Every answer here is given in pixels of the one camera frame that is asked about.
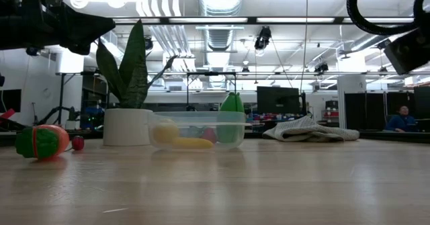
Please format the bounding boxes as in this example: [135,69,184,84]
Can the person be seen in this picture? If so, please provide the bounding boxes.
[385,105,419,133]

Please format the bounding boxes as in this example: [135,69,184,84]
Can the grey dish cloth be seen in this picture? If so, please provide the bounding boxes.
[262,115,360,142]

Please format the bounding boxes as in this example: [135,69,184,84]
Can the yellow toy banana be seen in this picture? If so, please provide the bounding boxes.
[173,136,215,150]

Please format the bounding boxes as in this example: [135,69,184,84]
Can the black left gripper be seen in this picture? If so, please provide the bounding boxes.
[35,0,116,56]

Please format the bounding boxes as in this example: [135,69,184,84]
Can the green snake plant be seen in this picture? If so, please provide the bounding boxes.
[95,19,178,109]

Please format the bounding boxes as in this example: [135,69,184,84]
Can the green toy bell pepper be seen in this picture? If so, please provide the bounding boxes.
[216,92,245,144]

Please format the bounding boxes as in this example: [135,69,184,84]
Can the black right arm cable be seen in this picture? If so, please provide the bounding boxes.
[347,0,430,36]

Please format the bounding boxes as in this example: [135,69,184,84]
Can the small background potted plant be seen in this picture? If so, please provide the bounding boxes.
[66,106,79,131]

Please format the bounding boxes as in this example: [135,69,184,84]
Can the black aluminium table frame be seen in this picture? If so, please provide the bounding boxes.
[0,15,430,147]

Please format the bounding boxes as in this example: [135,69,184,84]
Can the red toy strawberry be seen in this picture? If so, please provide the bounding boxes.
[200,127,218,144]

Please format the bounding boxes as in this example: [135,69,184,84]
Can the clear plastic tupperware container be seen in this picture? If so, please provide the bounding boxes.
[147,110,253,152]

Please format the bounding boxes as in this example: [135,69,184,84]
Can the black computer monitor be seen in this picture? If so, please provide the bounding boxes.
[257,86,300,115]

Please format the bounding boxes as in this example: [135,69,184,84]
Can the hanging black camera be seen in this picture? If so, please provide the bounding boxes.
[254,26,272,51]

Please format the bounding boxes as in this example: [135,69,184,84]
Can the black partition panels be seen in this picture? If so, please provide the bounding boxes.
[344,86,430,134]

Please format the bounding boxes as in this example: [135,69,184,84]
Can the orange and green toy carrot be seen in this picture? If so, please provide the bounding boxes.
[14,124,71,161]

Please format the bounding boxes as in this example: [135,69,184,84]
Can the white plant pot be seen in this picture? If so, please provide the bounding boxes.
[102,108,154,147]

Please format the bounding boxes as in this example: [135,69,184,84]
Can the black tripod stand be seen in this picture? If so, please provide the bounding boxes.
[38,72,83,127]

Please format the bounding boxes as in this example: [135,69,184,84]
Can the yellow toy lemon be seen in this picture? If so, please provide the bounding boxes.
[153,118,181,144]

